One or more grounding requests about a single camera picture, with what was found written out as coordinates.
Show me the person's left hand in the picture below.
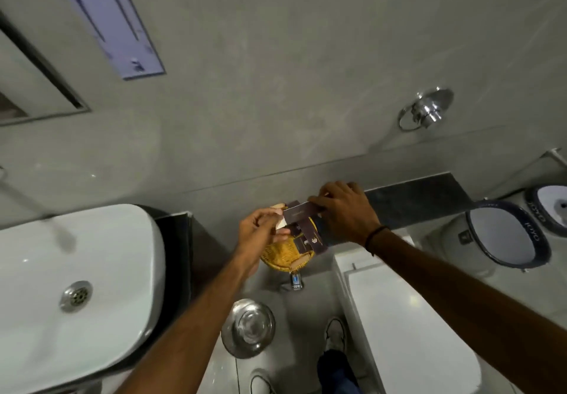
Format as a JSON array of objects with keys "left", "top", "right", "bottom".
[{"left": 238, "top": 207, "right": 291, "bottom": 273}]

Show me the person's right hand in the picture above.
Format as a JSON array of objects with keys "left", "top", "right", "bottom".
[{"left": 307, "top": 181, "right": 382, "bottom": 246}]

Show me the dark brown box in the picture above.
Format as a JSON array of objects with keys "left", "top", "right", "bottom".
[{"left": 283, "top": 201, "right": 324, "bottom": 226}]

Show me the yellow wicker basket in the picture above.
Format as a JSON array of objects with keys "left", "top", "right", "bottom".
[{"left": 260, "top": 229, "right": 316, "bottom": 273}]

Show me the person's right forearm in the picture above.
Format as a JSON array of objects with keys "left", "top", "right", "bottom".
[{"left": 370, "top": 228, "right": 567, "bottom": 394}]

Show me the person's left forearm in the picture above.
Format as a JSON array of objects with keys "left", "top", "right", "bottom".
[{"left": 114, "top": 254, "right": 262, "bottom": 394}]

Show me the dark brown packet with logo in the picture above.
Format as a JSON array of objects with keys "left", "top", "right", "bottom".
[{"left": 290, "top": 224, "right": 329, "bottom": 255}]

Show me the white toilet cistern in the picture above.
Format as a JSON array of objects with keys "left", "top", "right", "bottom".
[{"left": 333, "top": 229, "right": 416, "bottom": 276}]

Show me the black wristband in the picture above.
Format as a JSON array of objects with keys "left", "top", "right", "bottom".
[{"left": 364, "top": 225, "right": 390, "bottom": 257}]

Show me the steel dustbin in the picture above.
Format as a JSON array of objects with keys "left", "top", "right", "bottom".
[{"left": 221, "top": 298, "right": 276, "bottom": 360}]

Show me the black stone shelf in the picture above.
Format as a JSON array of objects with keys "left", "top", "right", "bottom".
[{"left": 364, "top": 172, "right": 474, "bottom": 230}]

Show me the person's right shoe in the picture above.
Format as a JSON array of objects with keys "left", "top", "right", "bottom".
[{"left": 323, "top": 317, "right": 347, "bottom": 354}]

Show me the person's shoe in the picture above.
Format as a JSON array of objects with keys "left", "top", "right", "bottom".
[
  {"left": 323, "top": 317, "right": 347, "bottom": 354},
  {"left": 249, "top": 372, "right": 278, "bottom": 394}
]

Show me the person's left shoe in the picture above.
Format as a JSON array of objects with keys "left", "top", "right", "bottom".
[{"left": 249, "top": 372, "right": 278, "bottom": 394}]

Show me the blue jeans leg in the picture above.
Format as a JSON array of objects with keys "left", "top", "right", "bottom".
[{"left": 316, "top": 349, "right": 362, "bottom": 394}]

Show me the white bucket with blue rim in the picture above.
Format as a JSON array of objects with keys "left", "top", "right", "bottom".
[{"left": 421, "top": 200, "right": 553, "bottom": 279}]

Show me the chrome sink drain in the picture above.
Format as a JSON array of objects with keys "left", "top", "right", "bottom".
[{"left": 60, "top": 280, "right": 94, "bottom": 313}]

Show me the white sink basin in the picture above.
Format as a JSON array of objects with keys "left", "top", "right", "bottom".
[{"left": 0, "top": 204, "right": 167, "bottom": 394}]

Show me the chrome sink faucet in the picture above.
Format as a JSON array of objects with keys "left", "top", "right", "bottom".
[{"left": 0, "top": 166, "right": 79, "bottom": 255}]

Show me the chrome towel ring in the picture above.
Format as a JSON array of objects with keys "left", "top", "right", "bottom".
[{"left": 398, "top": 87, "right": 455, "bottom": 132}]

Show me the pale purple wall panel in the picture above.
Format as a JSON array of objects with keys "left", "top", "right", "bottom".
[{"left": 44, "top": 0, "right": 167, "bottom": 81}]

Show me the wall mirror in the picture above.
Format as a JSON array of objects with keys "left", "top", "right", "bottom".
[{"left": 0, "top": 11, "right": 92, "bottom": 127}]

